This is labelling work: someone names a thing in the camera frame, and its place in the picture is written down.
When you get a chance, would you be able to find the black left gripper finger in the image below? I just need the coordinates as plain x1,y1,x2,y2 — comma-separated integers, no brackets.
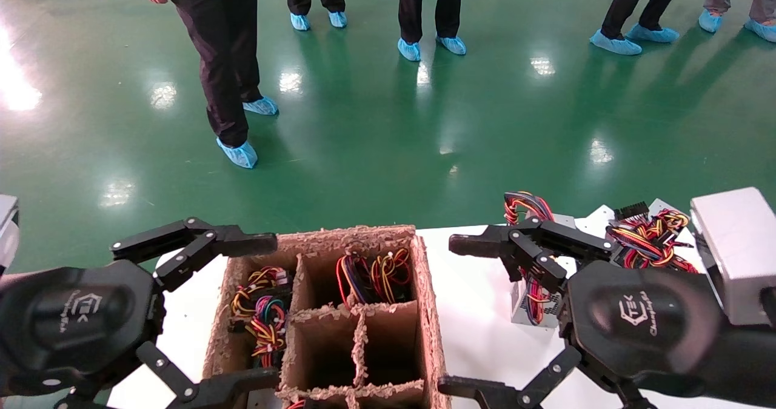
109,217,278,293
136,341,281,409

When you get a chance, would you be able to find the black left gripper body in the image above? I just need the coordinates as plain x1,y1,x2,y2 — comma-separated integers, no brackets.
0,259,166,397

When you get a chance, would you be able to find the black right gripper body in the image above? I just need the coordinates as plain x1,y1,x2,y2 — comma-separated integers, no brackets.
558,261,725,391

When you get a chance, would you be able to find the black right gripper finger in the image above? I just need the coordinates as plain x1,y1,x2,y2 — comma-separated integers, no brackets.
436,344,586,409
449,217,620,294

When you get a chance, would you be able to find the brown divided cardboard box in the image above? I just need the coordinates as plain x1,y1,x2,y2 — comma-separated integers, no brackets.
202,224,452,409

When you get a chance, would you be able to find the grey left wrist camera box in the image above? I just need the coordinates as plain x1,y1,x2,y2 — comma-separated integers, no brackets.
0,194,20,273

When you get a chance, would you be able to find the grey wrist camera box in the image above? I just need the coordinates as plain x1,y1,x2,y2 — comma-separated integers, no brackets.
690,187,776,327
0,194,20,273

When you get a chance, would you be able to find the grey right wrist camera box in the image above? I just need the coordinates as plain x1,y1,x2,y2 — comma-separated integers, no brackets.
690,187,776,327

